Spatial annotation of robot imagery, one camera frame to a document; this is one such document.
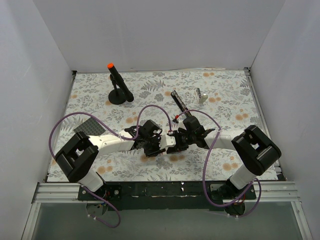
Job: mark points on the grey perforated plate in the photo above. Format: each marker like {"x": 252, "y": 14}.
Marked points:
{"x": 90, "y": 127}

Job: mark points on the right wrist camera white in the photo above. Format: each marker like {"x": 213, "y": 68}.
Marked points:
{"x": 178, "y": 122}

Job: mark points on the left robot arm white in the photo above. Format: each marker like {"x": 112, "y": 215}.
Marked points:
{"x": 77, "y": 156}

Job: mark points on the floral patterned table mat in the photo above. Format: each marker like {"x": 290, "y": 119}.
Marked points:
{"x": 230, "y": 105}

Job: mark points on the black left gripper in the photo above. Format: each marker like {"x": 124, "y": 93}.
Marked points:
{"x": 153, "y": 146}

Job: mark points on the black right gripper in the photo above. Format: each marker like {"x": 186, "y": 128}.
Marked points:
{"x": 181, "y": 139}

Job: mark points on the beige stapler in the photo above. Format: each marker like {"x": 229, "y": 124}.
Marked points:
{"x": 201, "y": 97}

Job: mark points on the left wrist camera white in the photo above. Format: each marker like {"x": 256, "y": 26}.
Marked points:
{"x": 167, "y": 140}

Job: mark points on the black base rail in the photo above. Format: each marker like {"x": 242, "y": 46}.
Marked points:
{"x": 161, "y": 195}

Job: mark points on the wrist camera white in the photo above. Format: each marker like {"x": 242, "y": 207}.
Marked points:
{"x": 167, "y": 140}
{"x": 178, "y": 122}

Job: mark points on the black stapler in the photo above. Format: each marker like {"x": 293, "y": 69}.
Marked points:
{"x": 180, "y": 103}

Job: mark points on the black microphone on stand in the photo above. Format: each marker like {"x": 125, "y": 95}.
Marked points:
{"x": 120, "y": 93}

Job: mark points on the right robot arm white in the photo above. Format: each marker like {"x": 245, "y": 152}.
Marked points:
{"x": 256, "y": 150}

